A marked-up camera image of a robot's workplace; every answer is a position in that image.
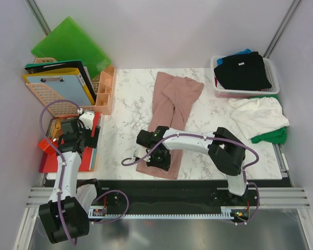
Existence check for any pink t shirt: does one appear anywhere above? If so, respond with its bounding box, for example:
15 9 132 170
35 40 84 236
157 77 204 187
136 72 204 180

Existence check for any white t shirt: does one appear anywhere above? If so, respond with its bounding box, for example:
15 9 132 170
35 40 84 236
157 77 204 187
227 96 290 140

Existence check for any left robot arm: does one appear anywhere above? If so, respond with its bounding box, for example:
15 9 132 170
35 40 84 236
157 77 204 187
39 115 104 244

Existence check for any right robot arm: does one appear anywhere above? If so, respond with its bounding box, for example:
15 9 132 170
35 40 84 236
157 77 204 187
136 126 247 205

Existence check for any teal folder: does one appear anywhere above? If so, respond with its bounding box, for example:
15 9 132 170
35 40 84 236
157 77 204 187
89 114 103 172

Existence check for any brown book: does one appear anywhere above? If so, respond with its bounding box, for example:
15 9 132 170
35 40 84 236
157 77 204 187
46 118 63 140

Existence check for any red cube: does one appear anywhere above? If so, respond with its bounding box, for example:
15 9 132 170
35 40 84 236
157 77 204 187
38 138 58 155

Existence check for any red folder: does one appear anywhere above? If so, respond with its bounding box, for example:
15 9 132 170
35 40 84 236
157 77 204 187
39 117 93 173

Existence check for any orange desk organizer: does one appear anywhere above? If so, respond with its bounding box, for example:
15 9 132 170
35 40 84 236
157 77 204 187
92 65 116 115

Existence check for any pink file rack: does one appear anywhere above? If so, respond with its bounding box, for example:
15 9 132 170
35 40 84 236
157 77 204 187
25 56 104 118

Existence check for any blue clipboard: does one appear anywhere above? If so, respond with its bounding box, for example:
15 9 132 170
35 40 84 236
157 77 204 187
26 73 92 106

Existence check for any yellow folder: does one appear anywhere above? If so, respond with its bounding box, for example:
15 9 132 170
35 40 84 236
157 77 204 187
23 68 95 105

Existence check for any white laundry basket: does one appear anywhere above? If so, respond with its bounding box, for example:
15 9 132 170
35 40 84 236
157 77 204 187
210 56 280 98

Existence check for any black folder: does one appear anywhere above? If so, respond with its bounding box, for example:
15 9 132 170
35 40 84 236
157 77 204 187
25 60 93 89

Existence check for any green plastic folder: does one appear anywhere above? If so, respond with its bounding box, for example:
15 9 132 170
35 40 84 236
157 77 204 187
31 17 112 78

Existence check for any green t shirt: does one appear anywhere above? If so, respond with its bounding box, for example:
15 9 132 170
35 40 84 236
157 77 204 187
250 95 290 144

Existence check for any black t shirt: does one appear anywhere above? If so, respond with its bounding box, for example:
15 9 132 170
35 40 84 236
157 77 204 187
214 52 272 91

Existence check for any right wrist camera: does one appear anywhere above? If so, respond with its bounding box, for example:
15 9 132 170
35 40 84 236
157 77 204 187
133 147 146 160

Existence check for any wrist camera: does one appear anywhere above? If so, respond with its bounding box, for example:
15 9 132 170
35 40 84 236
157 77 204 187
79 110 95 130
133 147 146 160

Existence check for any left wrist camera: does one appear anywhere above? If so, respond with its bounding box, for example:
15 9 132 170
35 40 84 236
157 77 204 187
79 110 95 130

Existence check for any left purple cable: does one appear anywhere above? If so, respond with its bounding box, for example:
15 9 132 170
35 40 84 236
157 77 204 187
39 99 130 246

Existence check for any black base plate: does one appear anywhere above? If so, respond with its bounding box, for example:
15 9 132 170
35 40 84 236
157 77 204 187
77 179 290 213

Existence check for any white cable duct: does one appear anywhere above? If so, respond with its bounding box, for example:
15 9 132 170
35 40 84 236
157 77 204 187
88 205 248 221

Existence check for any aluminium frame rail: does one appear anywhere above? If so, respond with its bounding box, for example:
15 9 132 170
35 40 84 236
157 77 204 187
26 145 311 209

